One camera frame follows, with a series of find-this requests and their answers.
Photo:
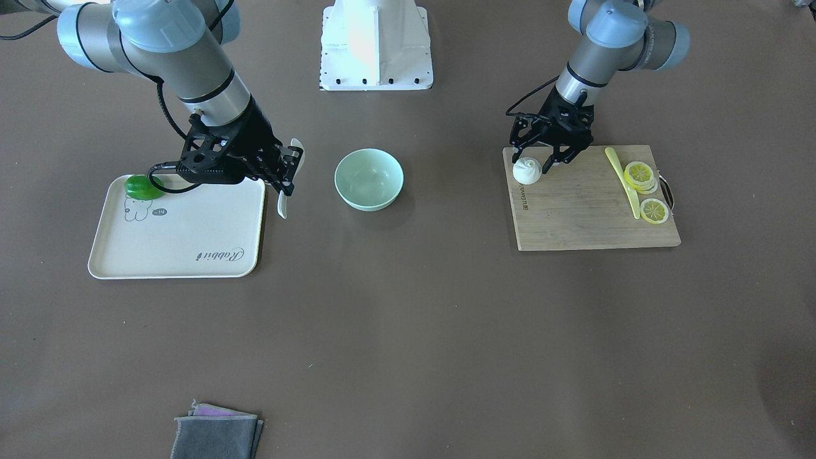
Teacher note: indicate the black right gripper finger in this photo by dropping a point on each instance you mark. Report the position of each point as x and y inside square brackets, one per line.
[286, 160]
[280, 179]

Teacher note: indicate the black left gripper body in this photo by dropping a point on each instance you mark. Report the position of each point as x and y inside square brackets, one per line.
[577, 117]

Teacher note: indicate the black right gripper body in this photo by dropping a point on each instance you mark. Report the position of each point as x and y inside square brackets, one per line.
[256, 132]

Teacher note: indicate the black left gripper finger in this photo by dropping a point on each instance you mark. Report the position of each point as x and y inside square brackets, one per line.
[520, 143]
[563, 153]

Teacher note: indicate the white ceramic spoon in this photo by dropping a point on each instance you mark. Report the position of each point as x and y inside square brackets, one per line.
[282, 202]

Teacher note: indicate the white steamed bun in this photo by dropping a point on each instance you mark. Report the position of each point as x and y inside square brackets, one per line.
[527, 171]

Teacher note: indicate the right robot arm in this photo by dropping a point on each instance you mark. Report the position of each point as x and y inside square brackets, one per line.
[179, 44]

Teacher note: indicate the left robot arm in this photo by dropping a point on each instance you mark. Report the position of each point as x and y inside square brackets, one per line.
[616, 36]

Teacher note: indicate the mint green bowl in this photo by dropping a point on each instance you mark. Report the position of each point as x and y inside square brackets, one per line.
[369, 179]

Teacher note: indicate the yellow plastic knife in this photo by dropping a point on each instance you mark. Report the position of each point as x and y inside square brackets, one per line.
[630, 192]

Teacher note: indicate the bamboo cutting board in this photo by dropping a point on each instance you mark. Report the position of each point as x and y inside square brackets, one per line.
[578, 206]

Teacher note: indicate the cream rabbit tray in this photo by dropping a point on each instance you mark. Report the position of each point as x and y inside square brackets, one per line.
[211, 232]

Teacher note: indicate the green toy pepper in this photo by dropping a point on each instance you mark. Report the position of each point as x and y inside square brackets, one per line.
[139, 187]

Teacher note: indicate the grey folded cloth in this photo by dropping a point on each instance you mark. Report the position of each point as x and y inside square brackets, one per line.
[210, 431]

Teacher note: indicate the metal cutting board handle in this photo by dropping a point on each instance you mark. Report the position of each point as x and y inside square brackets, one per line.
[666, 191]

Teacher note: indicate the lemon slice near handle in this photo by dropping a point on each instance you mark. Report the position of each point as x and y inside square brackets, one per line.
[654, 211]

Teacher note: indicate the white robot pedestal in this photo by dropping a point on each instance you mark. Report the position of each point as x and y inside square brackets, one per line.
[375, 46]

